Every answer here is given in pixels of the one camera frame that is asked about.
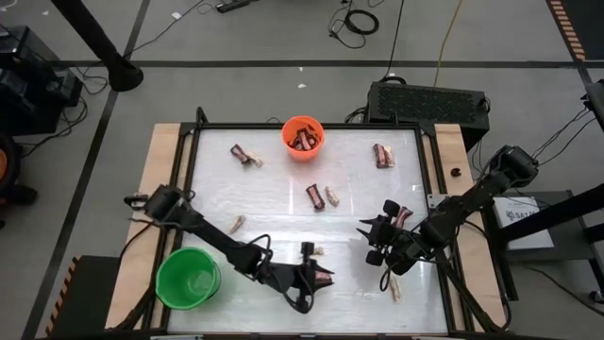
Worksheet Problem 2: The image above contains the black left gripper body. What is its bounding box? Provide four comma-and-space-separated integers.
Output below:
268, 242, 318, 314

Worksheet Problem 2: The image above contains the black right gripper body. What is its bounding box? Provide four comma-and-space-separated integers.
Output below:
366, 200, 426, 277

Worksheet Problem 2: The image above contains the light wooden side board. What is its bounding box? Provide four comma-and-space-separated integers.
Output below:
104, 123, 185, 331
432, 123, 510, 332

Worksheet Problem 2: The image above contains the green plastic bucket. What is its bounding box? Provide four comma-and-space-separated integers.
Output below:
155, 246, 222, 312

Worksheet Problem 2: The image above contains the orange plastic bucket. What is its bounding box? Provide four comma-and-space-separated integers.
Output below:
281, 115, 326, 162

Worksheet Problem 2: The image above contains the white printed sign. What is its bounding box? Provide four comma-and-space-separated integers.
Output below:
493, 195, 555, 250

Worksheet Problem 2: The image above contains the black mesh computer case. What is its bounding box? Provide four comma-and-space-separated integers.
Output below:
366, 80, 491, 151

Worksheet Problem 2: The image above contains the black stand beam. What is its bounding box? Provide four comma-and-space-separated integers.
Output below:
497, 182, 604, 245

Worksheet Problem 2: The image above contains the black orange striped floor mat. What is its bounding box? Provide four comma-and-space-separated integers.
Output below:
44, 254, 122, 339
545, 0, 604, 62

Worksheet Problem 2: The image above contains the black power strip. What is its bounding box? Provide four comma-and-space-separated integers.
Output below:
214, 0, 252, 14

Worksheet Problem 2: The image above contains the black pole stand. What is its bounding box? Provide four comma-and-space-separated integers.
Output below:
49, 0, 144, 93

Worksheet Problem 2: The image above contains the orange and black machine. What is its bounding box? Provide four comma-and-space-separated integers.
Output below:
0, 131, 40, 209

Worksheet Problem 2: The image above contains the black equipment stack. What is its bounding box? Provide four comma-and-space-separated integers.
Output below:
0, 25, 85, 137

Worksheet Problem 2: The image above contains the black metal table frame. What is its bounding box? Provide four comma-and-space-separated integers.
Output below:
141, 106, 511, 339

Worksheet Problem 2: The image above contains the grey stand base plate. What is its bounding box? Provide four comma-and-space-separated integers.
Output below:
480, 190, 600, 262

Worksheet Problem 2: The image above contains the black hanging cable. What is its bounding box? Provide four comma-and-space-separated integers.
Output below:
381, 0, 407, 80

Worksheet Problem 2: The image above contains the yellow hanging cable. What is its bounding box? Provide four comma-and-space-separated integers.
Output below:
431, 0, 465, 89

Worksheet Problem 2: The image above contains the black floor cable coil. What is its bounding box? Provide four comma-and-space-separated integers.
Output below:
328, 0, 381, 50

